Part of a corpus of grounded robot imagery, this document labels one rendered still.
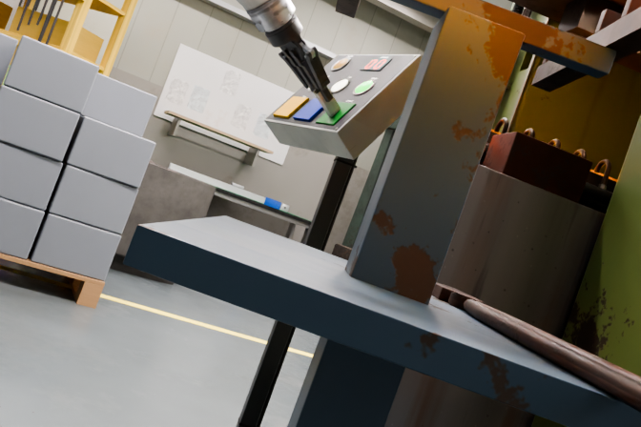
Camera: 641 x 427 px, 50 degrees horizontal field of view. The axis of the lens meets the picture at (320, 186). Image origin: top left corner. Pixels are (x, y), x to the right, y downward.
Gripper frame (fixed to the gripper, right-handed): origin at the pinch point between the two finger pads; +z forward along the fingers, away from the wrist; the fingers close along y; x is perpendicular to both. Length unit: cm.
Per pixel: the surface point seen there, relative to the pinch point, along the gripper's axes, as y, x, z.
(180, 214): -295, 5, 119
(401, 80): 7.0, 14.7, 5.4
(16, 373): -90, -97, 37
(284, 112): -18.8, -2.6, 3.1
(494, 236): 67, -21, 1
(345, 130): 7.0, -3.3, 5.0
